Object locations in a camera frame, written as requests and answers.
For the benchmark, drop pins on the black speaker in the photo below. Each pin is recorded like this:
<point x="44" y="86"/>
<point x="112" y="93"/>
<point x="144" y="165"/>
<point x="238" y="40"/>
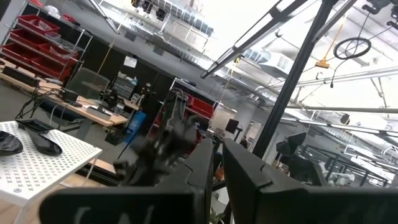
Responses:
<point x="344" y="119"/>

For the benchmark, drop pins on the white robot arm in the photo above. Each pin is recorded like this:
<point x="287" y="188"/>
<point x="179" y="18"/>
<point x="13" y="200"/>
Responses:
<point x="342" y="179"/>

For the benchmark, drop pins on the blue cylinder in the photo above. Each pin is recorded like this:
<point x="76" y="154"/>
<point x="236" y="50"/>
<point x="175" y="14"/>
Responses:
<point x="136" y="124"/>

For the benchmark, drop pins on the black power bar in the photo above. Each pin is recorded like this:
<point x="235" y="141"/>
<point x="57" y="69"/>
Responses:
<point x="20" y="76"/>

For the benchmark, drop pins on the black aluminium rig frame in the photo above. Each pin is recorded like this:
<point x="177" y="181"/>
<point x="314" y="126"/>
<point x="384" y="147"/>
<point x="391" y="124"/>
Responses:
<point x="292" y="81"/>

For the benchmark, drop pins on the white perforated shelf riser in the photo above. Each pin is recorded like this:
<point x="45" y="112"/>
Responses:
<point x="46" y="174"/>

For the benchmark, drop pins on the black studio light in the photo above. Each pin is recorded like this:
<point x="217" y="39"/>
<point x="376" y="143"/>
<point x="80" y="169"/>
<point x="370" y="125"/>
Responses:
<point x="298" y="141"/>

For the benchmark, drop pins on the metal rack with red bins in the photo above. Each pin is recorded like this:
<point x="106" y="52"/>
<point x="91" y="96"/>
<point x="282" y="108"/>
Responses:
<point x="34" y="23"/>

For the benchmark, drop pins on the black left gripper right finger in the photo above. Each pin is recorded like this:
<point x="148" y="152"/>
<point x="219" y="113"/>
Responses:
<point x="280" y="202"/>

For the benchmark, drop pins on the wooden desk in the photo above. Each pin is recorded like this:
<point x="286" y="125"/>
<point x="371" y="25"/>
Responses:
<point x="109" y="118"/>

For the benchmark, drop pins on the white paper sign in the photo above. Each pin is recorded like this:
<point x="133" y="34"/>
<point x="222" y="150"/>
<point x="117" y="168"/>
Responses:
<point x="130" y="61"/>

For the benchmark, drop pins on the black square mini plate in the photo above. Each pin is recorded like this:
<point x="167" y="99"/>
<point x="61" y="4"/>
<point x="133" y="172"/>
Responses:
<point x="34" y="125"/>

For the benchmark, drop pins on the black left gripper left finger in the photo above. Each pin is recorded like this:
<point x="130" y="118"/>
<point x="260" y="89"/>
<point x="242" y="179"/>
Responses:
<point x="174" y="199"/>

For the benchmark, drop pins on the grey mesh chair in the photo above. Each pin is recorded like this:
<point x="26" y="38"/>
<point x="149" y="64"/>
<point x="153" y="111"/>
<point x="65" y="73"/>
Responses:
<point x="88" y="84"/>

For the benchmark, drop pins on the black monitor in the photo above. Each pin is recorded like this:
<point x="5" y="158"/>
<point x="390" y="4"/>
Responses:
<point x="232" y="125"/>

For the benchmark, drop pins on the black ceiling cameras cluster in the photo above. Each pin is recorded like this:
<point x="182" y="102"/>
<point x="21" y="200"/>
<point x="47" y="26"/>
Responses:
<point x="160" y="14"/>

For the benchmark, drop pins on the black ceiling camera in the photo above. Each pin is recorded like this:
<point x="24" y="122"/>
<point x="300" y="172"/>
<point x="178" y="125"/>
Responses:
<point x="377" y="4"/>

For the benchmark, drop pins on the person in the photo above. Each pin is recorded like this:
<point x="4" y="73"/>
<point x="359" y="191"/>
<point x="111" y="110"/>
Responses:
<point x="244" y="142"/>

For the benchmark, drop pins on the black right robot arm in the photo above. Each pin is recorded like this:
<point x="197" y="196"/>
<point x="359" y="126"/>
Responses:
<point x="168" y="146"/>

